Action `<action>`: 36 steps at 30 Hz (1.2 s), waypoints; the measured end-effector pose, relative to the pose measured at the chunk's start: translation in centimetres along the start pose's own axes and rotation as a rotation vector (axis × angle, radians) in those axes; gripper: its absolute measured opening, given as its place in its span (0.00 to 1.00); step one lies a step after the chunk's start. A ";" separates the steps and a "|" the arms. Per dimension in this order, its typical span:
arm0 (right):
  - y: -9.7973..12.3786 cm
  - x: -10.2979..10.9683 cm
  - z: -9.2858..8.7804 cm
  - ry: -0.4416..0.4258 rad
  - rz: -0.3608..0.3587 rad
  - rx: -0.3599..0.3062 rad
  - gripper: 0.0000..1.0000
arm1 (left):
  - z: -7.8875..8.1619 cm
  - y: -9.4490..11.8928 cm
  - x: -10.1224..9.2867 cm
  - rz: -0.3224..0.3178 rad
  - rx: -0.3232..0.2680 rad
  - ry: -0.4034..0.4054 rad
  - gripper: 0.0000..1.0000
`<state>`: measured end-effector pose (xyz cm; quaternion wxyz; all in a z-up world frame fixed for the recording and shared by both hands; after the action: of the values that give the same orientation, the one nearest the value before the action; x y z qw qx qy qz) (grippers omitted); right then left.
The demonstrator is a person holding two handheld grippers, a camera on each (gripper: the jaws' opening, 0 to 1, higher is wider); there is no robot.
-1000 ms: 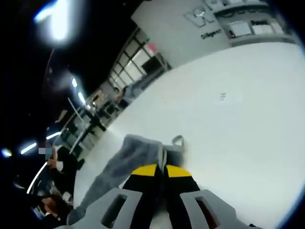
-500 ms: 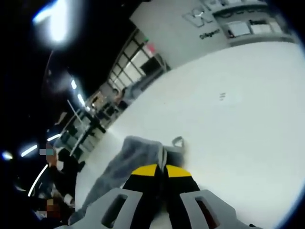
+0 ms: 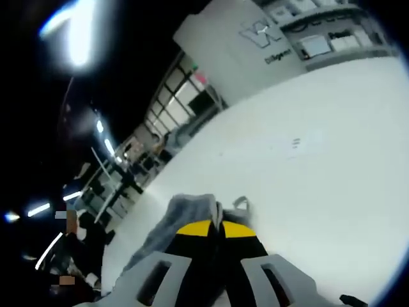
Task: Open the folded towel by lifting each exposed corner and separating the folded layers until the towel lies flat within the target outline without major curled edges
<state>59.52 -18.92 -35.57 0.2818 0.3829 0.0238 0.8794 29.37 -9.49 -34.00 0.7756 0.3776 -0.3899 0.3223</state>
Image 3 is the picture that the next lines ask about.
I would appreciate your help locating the grey towel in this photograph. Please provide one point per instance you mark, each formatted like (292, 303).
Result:
(185, 211)

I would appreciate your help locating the glass partition windows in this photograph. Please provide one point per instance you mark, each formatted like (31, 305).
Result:
(172, 96)

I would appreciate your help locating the pink flag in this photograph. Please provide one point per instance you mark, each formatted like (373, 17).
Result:
(201, 78)

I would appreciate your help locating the grey metal shelf rack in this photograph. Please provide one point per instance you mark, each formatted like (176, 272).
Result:
(319, 62)

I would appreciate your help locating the row of white storage bins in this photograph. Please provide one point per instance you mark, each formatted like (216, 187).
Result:
(314, 44)

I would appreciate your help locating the long ceiling light strip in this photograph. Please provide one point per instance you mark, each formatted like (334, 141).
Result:
(73, 35)

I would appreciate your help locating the black wall screen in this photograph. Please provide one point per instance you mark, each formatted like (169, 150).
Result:
(200, 103)

